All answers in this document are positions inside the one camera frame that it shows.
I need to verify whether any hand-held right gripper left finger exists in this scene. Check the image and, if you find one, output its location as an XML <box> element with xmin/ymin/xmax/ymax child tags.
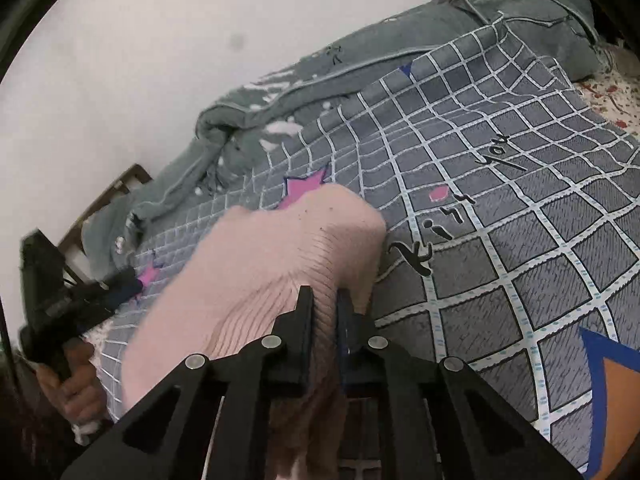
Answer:
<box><xmin>60</xmin><ymin>286</ymin><xmax>315</xmax><ymax>480</ymax></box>

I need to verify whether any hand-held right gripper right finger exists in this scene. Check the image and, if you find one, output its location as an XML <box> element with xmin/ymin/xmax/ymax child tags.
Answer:
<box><xmin>336</xmin><ymin>291</ymin><xmax>587</xmax><ymax>480</ymax></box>

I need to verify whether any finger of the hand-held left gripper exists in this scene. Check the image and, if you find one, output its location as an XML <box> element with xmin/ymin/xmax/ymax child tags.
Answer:
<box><xmin>97</xmin><ymin>266</ymin><xmax>145</xmax><ymax>311</ymax></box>

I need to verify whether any grey checkered star blanket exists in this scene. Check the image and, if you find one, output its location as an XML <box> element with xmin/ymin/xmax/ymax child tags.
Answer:
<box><xmin>92</xmin><ymin>22</ymin><xmax>640</xmax><ymax>480</ymax></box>

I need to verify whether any grey-green embroidered quilt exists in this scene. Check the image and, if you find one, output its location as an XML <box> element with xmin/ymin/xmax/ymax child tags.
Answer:
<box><xmin>81</xmin><ymin>0</ymin><xmax>615</xmax><ymax>267</ymax></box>

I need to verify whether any floral bed sheet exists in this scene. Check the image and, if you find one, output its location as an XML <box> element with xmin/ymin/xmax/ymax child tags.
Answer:
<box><xmin>574</xmin><ymin>67</ymin><xmax>640</xmax><ymax>137</ymax></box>

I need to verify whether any person's left hand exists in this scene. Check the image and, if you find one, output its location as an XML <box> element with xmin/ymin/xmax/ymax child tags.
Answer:
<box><xmin>36</xmin><ymin>337</ymin><xmax>108</xmax><ymax>443</ymax></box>

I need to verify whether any pink knit sweater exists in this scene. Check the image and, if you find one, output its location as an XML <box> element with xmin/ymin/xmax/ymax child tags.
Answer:
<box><xmin>121</xmin><ymin>182</ymin><xmax>388</xmax><ymax>480</ymax></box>

